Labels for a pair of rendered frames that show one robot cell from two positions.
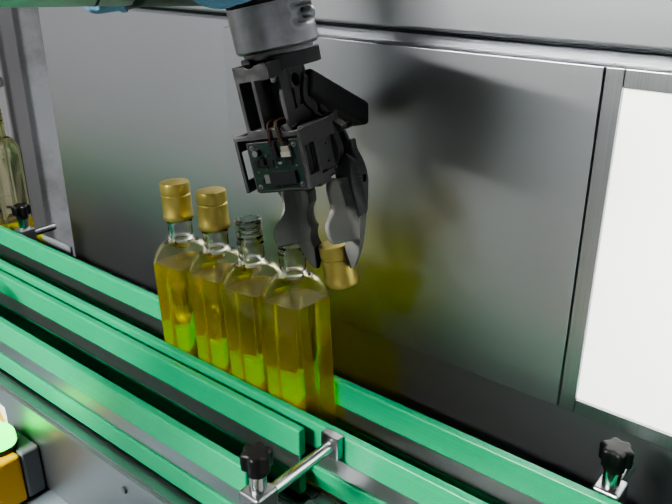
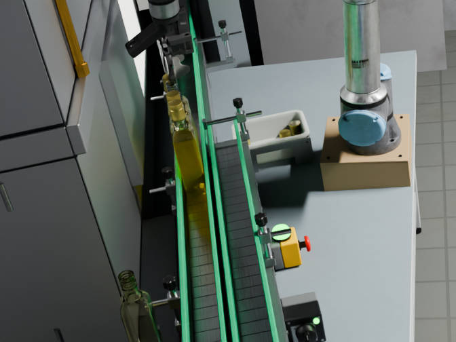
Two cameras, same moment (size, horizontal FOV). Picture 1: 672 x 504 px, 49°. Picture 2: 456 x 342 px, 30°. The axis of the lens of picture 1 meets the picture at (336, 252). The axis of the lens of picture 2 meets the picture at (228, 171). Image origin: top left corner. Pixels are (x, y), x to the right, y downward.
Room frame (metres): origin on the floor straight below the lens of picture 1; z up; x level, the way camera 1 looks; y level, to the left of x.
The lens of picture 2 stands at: (1.87, 1.73, 2.02)
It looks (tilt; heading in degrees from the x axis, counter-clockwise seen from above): 30 degrees down; 233
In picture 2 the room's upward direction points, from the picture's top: 13 degrees counter-clockwise
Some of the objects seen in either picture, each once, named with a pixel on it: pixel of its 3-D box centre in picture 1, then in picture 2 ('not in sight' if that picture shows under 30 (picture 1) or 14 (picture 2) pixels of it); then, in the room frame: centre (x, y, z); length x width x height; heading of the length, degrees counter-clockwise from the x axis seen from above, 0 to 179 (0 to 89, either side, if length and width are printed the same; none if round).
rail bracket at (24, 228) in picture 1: (37, 238); (165, 306); (1.18, 0.51, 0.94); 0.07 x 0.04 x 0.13; 141
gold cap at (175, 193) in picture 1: (176, 199); (176, 110); (0.81, 0.18, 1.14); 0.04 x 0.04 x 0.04
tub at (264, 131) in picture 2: not in sight; (271, 140); (0.39, 0.03, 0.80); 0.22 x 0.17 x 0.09; 141
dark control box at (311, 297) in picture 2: not in sight; (303, 320); (0.94, 0.65, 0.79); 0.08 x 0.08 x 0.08; 51
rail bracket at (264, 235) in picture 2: not in sight; (275, 238); (0.88, 0.55, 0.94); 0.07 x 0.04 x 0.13; 141
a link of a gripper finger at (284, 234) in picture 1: (293, 228); (178, 71); (0.67, 0.04, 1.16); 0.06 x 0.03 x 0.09; 152
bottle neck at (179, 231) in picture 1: (178, 217); (178, 117); (0.81, 0.18, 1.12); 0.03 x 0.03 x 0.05
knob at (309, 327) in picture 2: not in sight; (307, 336); (0.97, 0.69, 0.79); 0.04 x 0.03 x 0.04; 141
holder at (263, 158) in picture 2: not in sight; (262, 145); (0.41, 0.01, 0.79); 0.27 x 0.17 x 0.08; 141
